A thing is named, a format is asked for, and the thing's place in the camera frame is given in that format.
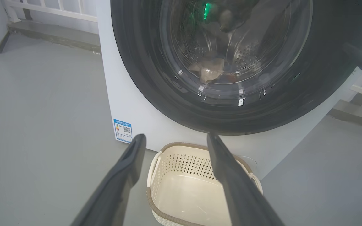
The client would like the blue energy label sticker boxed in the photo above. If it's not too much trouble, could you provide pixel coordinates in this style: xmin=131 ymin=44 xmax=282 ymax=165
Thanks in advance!
xmin=113 ymin=119 xmax=133 ymax=144

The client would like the round black glass washer door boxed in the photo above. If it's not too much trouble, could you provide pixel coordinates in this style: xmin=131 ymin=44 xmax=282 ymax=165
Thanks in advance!
xmin=110 ymin=0 xmax=362 ymax=136

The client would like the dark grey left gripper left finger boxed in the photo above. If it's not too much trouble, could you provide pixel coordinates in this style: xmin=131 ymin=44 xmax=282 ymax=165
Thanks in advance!
xmin=71 ymin=134 xmax=147 ymax=226

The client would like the cream perforated laundry basket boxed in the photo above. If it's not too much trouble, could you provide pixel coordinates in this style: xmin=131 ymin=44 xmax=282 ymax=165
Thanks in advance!
xmin=146 ymin=142 xmax=263 ymax=226

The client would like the stainless steel washing machine drum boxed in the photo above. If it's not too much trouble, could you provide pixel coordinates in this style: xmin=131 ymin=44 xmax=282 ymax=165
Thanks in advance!
xmin=168 ymin=0 xmax=310 ymax=88

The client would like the white front-load washing machine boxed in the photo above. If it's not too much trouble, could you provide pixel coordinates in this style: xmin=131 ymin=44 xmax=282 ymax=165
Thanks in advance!
xmin=96 ymin=0 xmax=362 ymax=181

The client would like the round filter cover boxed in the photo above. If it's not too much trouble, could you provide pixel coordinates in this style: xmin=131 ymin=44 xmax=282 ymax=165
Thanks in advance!
xmin=236 ymin=155 xmax=257 ymax=171

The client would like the cream cartoon face garment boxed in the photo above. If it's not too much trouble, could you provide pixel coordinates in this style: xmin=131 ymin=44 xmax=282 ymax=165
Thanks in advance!
xmin=189 ymin=58 xmax=225 ymax=84

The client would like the white railing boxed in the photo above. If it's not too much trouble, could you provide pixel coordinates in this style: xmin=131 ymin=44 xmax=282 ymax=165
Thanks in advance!
xmin=3 ymin=0 xmax=98 ymax=23

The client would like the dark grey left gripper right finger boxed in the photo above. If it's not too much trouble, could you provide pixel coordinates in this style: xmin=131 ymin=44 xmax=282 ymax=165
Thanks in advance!
xmin=207 ymin=132 xmax=285 ymax=226

